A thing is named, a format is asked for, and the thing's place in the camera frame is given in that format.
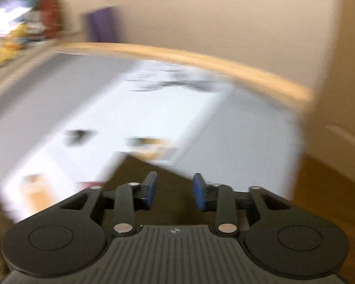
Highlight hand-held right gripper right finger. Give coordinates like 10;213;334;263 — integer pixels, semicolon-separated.
192;172;293;238

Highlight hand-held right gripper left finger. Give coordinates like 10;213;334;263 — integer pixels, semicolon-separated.
60;171;159;238

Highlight brown corduroy pants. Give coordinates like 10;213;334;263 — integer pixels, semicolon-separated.
0;153;291;284

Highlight grey bed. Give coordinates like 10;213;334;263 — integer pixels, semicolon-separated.
0;50;306;204

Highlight white printed sheet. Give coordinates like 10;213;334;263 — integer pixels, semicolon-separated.
0;59;235;224

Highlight purple flat item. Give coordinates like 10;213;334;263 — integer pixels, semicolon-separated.
85;6;125;44

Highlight brown plush toy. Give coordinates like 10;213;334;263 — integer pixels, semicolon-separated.
35;0;63;40

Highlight yellow toys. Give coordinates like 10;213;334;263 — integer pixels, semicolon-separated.
0;23;29;67

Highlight wooden bed frame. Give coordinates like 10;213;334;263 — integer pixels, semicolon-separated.
54;42;315;111

